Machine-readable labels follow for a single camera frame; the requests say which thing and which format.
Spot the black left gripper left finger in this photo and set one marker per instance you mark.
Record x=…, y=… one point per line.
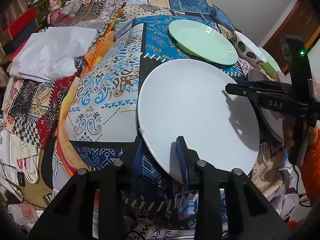
x=70, y=214

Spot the white plate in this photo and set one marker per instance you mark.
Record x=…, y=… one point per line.
x=187, y=98

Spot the white bowl black spots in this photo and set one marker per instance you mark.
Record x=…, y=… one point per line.
x=247, y=50

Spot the patchwork patterned tablecloth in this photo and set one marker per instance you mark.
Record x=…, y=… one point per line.
x=96, y=123

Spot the light green plate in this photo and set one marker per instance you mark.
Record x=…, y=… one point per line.
x=203, y=41

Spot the right hand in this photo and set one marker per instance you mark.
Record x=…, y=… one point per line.
x=288, y=131

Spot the light green bowl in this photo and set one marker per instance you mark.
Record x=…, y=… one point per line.
x=270, y=67

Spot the white cloth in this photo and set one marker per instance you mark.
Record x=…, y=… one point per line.
x=50, y=55

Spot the pink rabbit toy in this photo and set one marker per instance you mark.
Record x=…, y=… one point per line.
x=55, y=7

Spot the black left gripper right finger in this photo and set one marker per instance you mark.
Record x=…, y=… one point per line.
x=249, y=214

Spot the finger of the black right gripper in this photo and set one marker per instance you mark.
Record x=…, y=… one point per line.
x=250, y=91

